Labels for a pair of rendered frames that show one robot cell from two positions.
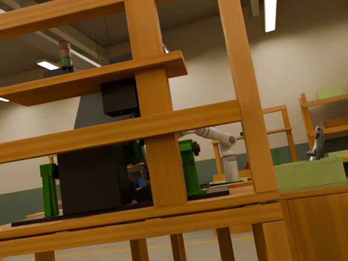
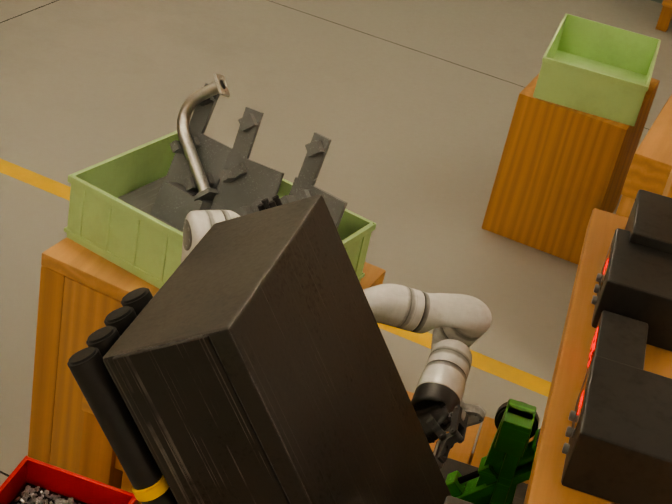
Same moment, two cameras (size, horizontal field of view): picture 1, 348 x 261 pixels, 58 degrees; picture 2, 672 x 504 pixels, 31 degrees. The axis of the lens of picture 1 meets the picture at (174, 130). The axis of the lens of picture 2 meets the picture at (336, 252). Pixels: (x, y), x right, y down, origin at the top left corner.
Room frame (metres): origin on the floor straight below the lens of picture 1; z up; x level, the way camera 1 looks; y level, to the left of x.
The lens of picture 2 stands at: (1.84, 1.63, 2.37)
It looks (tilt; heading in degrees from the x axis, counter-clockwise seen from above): 30 degrees down; 273
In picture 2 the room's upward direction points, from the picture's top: 12 degrees clockwise
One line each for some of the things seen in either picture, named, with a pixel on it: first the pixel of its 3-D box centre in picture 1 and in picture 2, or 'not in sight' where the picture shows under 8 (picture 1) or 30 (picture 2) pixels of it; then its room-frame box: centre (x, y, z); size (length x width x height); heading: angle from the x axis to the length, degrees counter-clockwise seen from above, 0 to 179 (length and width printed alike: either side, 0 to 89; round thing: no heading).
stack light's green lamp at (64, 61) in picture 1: (66, 63); not in sight; (1.45, 0.47, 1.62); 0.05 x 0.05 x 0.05
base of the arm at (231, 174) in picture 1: (230, 169); not in sight; (2.18, -0.35, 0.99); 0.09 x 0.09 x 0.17; 78
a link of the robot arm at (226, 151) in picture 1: (227, 146); (206, 252); (2.18, -0.35, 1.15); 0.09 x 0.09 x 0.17; 30
